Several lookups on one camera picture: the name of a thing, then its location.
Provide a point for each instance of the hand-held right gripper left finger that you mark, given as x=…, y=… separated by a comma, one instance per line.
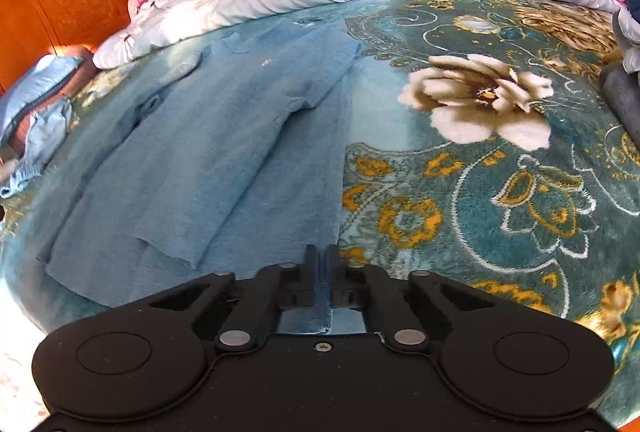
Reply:
x=315, y=279

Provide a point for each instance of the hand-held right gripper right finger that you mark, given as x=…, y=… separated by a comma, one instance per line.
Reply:
x=330, y=279

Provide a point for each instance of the blue towel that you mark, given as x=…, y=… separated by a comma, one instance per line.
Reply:
x=210, y=151

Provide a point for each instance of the teal floral blanket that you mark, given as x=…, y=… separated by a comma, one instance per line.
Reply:
x=450, y=212

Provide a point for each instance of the light blue cuffed garment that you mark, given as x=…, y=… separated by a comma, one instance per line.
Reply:
x=45, y=139

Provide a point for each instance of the blue satin pillow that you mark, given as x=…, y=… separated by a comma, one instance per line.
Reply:
x=35, y=86

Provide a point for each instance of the dark grey garment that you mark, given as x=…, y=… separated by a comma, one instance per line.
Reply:
x=622, y=101

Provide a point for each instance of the light grey cloth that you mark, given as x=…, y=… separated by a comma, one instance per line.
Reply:
x=627, y=41

